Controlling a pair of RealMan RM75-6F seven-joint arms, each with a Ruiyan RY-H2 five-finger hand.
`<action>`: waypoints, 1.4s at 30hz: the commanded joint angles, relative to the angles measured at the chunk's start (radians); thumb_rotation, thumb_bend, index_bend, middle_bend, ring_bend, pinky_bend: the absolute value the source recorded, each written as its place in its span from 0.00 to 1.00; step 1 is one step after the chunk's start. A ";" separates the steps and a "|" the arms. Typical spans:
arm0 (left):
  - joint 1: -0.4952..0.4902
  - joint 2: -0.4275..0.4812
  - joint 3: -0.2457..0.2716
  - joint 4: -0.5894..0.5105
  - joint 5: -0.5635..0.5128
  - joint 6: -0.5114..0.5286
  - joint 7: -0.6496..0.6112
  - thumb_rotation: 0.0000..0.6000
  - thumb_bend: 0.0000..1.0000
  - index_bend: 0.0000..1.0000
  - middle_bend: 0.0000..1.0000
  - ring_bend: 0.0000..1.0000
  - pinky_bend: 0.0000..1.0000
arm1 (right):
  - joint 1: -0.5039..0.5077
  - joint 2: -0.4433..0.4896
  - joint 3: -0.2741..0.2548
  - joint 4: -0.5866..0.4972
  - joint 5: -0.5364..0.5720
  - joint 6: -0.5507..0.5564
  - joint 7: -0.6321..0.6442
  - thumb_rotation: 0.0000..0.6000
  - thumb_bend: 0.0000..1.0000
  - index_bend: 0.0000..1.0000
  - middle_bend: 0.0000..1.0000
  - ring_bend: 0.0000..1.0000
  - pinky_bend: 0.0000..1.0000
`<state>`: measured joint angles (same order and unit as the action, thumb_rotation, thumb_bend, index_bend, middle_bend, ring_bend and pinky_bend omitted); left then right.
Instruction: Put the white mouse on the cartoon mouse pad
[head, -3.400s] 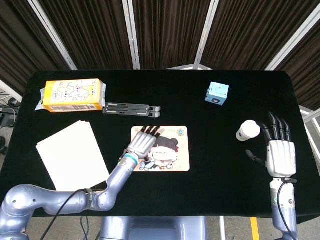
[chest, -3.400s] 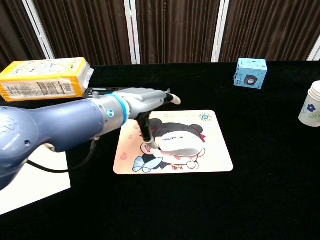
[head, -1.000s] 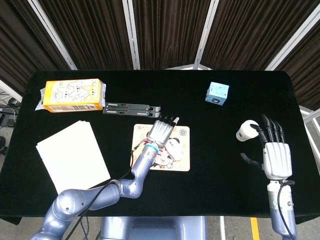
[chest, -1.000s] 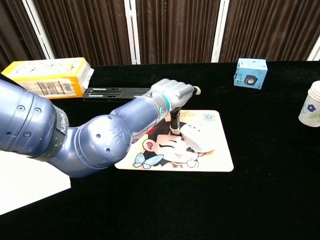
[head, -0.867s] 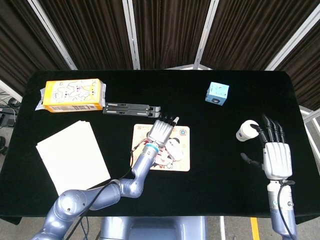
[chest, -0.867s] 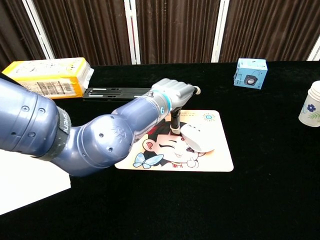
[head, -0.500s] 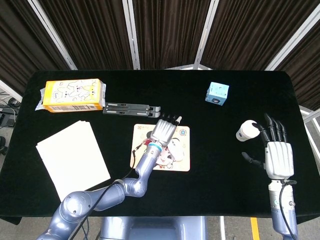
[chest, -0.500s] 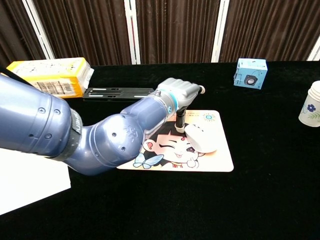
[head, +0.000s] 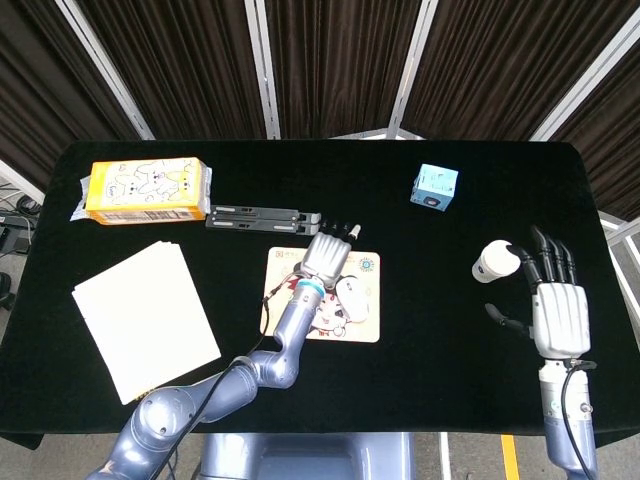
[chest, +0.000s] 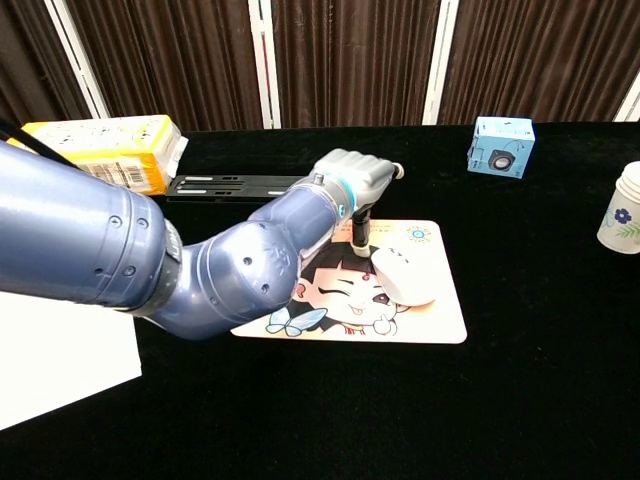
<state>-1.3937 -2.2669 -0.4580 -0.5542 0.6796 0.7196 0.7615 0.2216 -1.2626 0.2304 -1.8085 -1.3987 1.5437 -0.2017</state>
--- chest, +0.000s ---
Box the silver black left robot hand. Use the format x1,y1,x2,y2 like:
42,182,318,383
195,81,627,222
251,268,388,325
312,148,406,259

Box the white computer mouse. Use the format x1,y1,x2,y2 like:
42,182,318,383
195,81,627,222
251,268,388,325
368,247,439,306

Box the cartoon girl mouse pad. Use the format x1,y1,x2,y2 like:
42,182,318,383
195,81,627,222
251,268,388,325
230,219,468,345

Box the dark brown pleated curtain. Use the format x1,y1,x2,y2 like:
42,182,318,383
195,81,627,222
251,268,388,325
272,0,442,129
0,0,92,142
67,0,265,132
439,0,640,125

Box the black folding laptop stand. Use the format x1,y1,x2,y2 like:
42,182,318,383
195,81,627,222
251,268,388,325
166,174,312,204

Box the light blue speaker box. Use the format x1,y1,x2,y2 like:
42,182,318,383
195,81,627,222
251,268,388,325
466,116,537,180

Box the yellow tissue pack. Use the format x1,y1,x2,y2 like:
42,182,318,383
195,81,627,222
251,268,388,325
7,114,189,197

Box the black table cloth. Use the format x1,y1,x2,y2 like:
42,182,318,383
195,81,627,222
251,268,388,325
0,122,640,480

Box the white paper cup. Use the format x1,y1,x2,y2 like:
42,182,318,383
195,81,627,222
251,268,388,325
596,160,640,255

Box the white paper stack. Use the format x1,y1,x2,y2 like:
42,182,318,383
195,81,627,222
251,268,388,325
0,288,144,432

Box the white aluminium frame post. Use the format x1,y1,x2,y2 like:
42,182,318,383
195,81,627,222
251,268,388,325
43,0,110,120
613,74,640,123
248,0,282,130
422,0,460,126

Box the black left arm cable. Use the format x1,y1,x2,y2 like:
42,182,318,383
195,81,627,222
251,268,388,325
0,118,84,172

